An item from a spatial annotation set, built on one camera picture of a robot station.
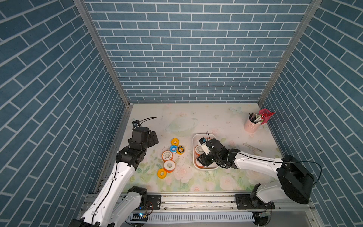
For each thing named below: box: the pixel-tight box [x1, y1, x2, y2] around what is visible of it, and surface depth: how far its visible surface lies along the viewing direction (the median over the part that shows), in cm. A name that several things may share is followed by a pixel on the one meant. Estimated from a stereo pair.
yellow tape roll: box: [156, 167, 167, 180], surface depth 84 cm
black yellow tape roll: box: [176, 145, 185, 156], surface depth 93 cm
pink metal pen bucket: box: [243, 114, 261, 133], surface depth 100 cm
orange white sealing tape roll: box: [161, 150, 173, 161], surface depth 91 cm
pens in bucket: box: [248, 111, 265, 124], surface depth 98 cm
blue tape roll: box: [169, 145, 178, 155], surface depth 95 cm
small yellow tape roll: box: [171, 138, 180, 147], surface depth 98 cm
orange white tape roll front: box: [163, 159, 176, 174], surface depth 86 cm
